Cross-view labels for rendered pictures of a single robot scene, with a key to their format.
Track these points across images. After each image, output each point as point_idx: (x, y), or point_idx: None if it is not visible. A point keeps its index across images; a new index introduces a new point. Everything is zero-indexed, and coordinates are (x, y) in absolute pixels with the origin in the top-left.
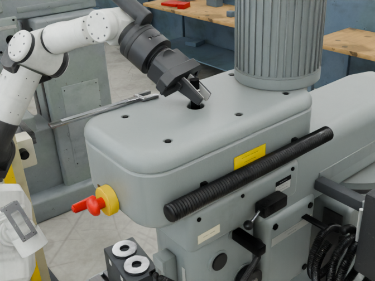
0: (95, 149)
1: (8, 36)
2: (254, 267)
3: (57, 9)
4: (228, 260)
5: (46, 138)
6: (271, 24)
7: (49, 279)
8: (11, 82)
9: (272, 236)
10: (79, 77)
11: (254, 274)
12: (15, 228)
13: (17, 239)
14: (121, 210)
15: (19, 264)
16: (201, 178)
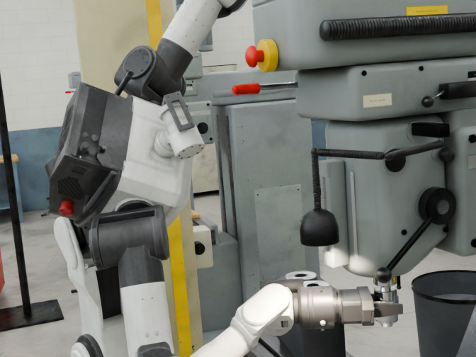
0: (260, 7)
1: (200, 123)
2: (432, 145)
3: (259, 97)
4: (408, 166)
5: (229, 257)
6: None
7: None
8: (190, 6)
9: (469, 151)
10: (278, 179)
11: (443, 193)
12: (174, 115)
13: (174, 131)
14: (280, 61)
15: (172, 178)
16: (365, 15)
